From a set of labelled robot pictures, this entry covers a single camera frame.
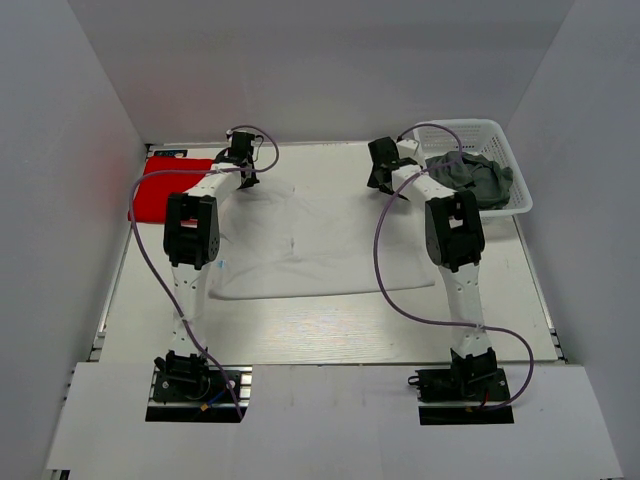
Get white t-shirt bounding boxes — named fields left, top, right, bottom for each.
left=208, top=180, right=438, bottom=300

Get dark grey t-shirt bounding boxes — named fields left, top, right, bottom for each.
left=425, top=151, right=514, bottom=210

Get blue label sticker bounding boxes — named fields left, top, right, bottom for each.
left=152, top=149, right=188, bottom=158

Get folded red t-shirt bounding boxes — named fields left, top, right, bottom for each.
left=133, top=156, right=214, bottom=225

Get white plastic basket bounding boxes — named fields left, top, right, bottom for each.
left=405, top=118, right=533, bottom=222

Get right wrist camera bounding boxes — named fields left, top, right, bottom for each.
left=396, top=139, right=420, bottom=160

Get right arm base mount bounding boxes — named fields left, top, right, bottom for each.
left=407, top=368, right=515, bottom=426

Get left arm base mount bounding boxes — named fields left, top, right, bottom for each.
left=145, top=351, right=252, bottom=424

